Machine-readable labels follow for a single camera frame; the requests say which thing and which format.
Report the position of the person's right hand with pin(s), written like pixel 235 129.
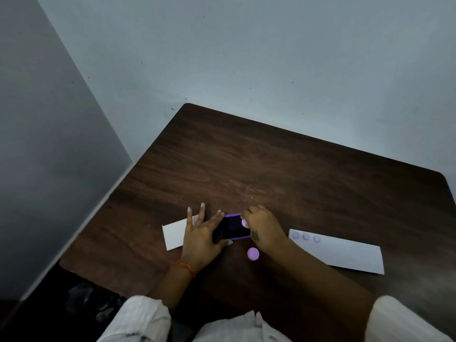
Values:
pixel 265 229

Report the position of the person's left hand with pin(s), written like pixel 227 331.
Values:
pixel 197 245

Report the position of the person's left thumb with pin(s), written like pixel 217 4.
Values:
pixel 225 243

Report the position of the person's left little finger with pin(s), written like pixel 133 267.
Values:
pixel 190 222

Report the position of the person's left middle finger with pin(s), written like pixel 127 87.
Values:
pixel 212 220

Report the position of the person's right fingers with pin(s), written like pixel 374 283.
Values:
pixel 253 212

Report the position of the round purple stamp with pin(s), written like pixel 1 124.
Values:
pixel 245 223

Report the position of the purple ink pad box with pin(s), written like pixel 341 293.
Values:
pixel 233 227

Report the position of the person's right forearm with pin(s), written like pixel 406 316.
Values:
pixel 327 281

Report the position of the person's left forearm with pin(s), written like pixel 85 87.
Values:
pixel 170 285

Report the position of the plain white paper strip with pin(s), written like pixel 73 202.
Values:
pixel 174 234

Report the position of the round purple cap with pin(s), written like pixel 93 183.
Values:
pixel 253 253

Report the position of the white paper strip with stamps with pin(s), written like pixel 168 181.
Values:
pixel 342 251

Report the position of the white shirt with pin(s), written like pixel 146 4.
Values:
pixel 142 318

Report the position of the dark crumpled bag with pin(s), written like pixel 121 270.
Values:
pixel 94 302

